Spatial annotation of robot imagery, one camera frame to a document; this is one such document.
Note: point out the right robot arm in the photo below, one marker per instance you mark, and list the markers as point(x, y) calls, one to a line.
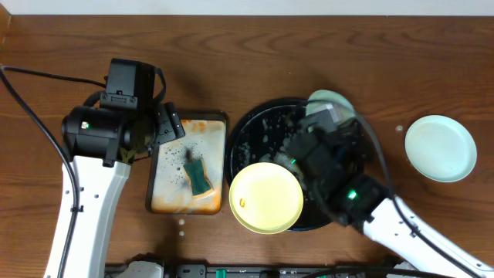
point(368, 203)

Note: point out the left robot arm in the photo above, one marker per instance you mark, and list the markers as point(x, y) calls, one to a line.
point(101, 140)

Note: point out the green and yellow sponge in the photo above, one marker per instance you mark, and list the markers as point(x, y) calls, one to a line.
point(196, 175)

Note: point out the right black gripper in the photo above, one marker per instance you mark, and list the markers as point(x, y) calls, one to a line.
point(354, 137)

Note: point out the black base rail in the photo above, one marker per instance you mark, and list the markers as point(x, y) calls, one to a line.
point(203, 271)

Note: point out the rectangular soapy black tray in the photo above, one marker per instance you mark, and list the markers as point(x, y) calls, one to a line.
point(169, 189)

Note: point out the round black tray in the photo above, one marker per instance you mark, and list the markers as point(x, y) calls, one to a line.
point(263, 135)

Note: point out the yellow plate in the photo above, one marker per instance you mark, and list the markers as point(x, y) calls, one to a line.
point(266, 198)

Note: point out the mint plate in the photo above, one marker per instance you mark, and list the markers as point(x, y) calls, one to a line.
point(440, 148)
point(326, 99)

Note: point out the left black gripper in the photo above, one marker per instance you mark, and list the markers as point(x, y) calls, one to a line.
point(170, 123)

